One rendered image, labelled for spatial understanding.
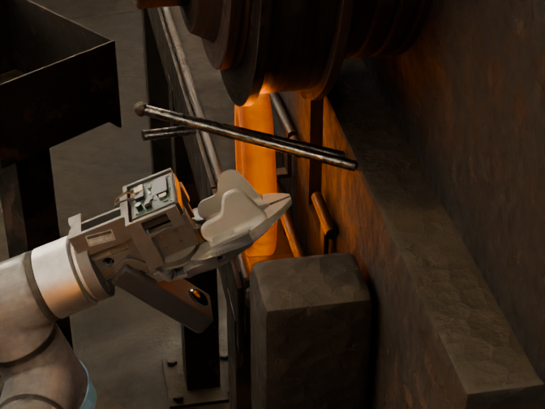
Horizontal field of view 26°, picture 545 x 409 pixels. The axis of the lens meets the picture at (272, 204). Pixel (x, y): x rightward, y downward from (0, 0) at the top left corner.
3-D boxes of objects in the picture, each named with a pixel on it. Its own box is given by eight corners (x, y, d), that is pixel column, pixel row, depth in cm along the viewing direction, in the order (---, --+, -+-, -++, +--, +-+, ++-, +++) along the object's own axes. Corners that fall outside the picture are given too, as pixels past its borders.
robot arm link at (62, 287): (65, 333, 117) (66, 284, 123) (107, 316, 116) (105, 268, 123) (30, 278, 112) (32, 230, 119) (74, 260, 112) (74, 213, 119)
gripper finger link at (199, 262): (250, 240, 113) (165, 273, 114) (255, 251, 114) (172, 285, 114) (244, 213, 117) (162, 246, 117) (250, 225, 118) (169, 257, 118)
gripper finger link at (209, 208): (273, 161, 114) (186, 197, 114) (295, 208, 117) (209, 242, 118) (269, 145, 116) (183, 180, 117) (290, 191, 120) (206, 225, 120)
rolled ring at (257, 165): (241, 102, 116) (274, 101, 117) (232, 72, 134) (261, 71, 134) (247, 280, 121) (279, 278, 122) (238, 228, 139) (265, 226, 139)
